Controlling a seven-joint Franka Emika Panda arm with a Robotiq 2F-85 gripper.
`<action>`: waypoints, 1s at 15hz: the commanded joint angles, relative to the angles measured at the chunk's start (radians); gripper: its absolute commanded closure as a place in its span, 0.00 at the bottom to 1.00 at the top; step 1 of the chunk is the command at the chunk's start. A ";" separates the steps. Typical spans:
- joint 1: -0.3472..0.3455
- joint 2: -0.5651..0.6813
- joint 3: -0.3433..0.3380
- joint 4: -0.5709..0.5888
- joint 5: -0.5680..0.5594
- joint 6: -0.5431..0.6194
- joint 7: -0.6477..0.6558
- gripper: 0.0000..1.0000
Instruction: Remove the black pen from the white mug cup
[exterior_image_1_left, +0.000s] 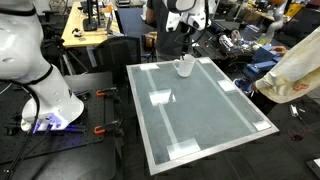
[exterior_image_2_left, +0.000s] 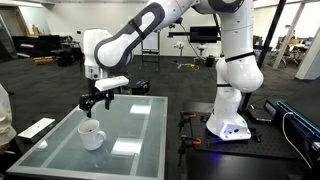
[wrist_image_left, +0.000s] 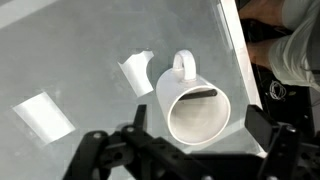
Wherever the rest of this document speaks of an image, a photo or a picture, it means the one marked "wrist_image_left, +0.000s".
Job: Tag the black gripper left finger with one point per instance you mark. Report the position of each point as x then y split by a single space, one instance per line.
133 150

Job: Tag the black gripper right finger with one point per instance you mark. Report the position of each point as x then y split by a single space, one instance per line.
286 150

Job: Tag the white mug cup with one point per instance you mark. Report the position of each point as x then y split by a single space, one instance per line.
173 91

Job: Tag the white tape patch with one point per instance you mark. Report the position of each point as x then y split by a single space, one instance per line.
43 118
136 73

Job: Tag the person in gray shirt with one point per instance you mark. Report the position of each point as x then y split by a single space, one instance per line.
296 56

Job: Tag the gray board with aluminium frame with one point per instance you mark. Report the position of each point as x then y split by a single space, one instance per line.
83 50

